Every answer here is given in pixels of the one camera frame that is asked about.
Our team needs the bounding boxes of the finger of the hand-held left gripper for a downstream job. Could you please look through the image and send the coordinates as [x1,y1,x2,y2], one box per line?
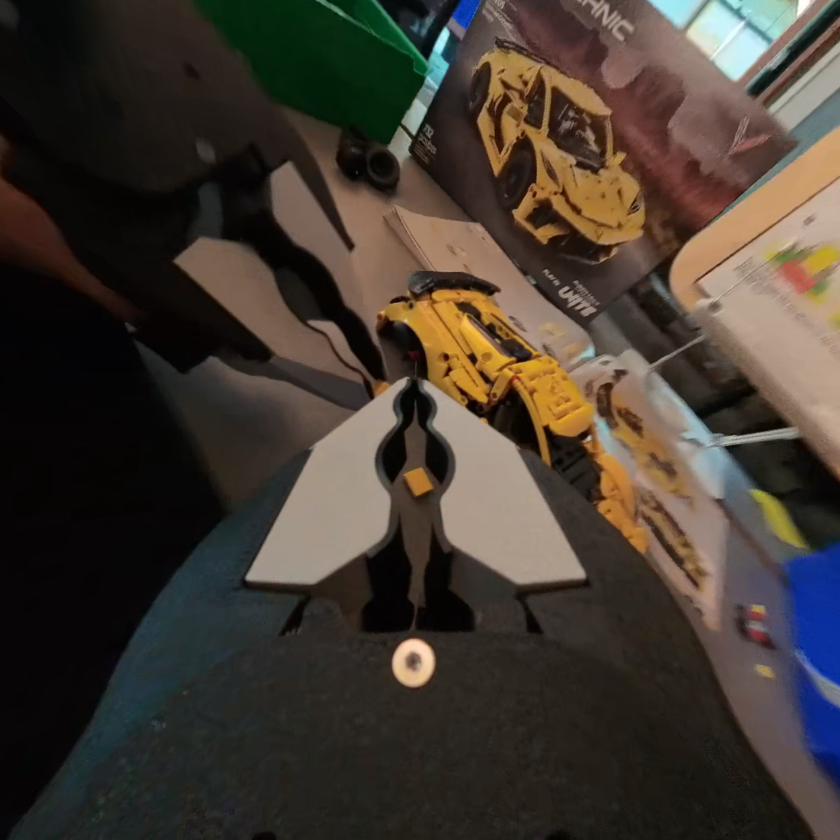
[174,236,389,409]
[261,161,389,383]

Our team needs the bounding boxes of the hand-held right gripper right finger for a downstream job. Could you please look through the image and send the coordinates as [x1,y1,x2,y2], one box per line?
[415,379,588,614]

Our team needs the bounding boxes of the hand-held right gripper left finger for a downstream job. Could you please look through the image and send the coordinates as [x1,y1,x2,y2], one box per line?
[245,378,416,614]

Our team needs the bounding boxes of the grey desk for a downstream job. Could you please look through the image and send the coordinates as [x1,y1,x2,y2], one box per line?
[134,98,840,840]

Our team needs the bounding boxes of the instruction booklet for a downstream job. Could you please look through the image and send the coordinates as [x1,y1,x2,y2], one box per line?
[384,205,732,631]

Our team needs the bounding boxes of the green plastic bin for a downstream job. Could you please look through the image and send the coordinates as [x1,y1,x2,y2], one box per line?
[193,0,431,144]

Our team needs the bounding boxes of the yellow toy brick car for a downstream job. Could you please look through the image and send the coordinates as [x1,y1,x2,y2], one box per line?
[375,270,651,552]

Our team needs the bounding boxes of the small loose red black pieces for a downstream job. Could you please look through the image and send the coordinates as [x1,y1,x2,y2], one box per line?
[735,604,775,647]

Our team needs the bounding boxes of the yellow paper strip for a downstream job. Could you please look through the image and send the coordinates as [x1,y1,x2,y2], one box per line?
[751,489,808,551]

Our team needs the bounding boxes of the blue plastic bin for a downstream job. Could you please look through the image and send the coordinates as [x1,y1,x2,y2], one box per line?
[781,548,840,782]

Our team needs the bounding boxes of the dark toy car box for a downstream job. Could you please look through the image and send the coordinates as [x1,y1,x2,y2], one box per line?
[408,0,798,326]

